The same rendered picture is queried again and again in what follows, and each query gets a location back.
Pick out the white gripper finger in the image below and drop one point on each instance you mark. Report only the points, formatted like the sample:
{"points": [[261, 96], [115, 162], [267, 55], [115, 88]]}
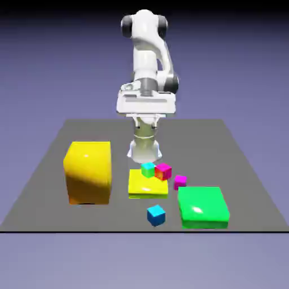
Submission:
{"points": [[136, 123], [154, 123]]}

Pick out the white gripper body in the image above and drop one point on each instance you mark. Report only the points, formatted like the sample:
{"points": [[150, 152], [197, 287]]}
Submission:
{"points": [[146, 105]]}

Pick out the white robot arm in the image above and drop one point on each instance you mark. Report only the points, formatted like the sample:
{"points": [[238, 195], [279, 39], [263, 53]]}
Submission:
{"points": [[144, 45]]}

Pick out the small cyan cube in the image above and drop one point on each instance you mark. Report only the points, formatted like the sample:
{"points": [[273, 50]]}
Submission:
{"points": [[147, 170]]}

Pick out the small red cube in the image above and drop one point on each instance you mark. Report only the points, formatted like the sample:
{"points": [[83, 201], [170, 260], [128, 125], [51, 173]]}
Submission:
{"points": [[163, 171]]}

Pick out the small magenta cube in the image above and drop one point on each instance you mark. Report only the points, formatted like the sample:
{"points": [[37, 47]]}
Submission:
{"points": [[180, 181]]}

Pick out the small blue cube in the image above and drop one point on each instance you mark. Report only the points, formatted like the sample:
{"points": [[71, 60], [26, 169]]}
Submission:
{"points": [[156, 215]]}

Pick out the large flat yellow box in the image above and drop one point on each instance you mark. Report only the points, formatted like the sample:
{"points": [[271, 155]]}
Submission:
{"points": [[144, 186]]}

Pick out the large tall yellow box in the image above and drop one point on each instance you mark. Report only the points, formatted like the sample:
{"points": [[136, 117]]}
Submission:
{"points": [[88, 171]]}

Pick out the large green box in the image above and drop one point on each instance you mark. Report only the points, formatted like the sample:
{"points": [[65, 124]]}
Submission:
{"points": [[202, 206]]}

